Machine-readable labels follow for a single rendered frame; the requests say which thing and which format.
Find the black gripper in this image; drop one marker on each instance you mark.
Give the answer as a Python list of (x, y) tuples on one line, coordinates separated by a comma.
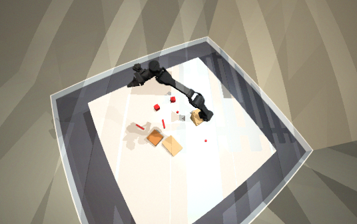
[(140, 78)]

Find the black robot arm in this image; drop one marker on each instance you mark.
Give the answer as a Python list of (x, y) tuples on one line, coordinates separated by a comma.
[(163, 77)]

